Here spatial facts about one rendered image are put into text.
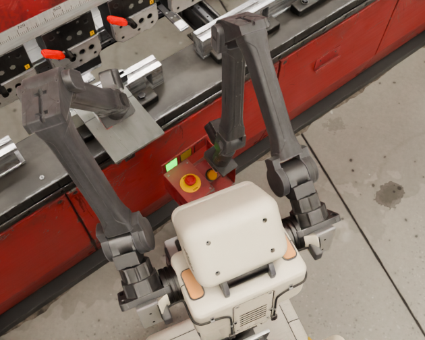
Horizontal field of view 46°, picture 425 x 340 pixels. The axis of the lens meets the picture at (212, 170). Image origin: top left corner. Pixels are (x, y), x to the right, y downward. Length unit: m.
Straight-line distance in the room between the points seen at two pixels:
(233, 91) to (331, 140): 1.53
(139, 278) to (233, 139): 0.53
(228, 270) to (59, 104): 0.46
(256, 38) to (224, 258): 0.49
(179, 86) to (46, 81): 0.91
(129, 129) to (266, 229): 0.70
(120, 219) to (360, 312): 1.60
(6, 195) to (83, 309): 0.89
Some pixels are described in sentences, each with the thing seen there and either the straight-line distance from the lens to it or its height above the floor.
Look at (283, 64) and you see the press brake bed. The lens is 2.10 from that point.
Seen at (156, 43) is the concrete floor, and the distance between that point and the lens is 3.17.
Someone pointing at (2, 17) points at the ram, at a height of 1.44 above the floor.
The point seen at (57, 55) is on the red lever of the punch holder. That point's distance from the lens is 1.42.
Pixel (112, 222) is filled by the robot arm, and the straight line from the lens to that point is 1.08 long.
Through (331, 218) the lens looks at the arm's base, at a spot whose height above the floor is 1.22.
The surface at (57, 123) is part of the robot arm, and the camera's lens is 0.93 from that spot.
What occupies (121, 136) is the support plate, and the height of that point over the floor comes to 1.00.
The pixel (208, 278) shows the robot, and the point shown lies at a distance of 1.04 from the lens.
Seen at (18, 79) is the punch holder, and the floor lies 1.24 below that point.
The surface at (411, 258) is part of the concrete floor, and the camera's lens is 2.62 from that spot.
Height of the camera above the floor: 2.31
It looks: 61 degrees down
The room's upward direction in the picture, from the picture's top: straight up
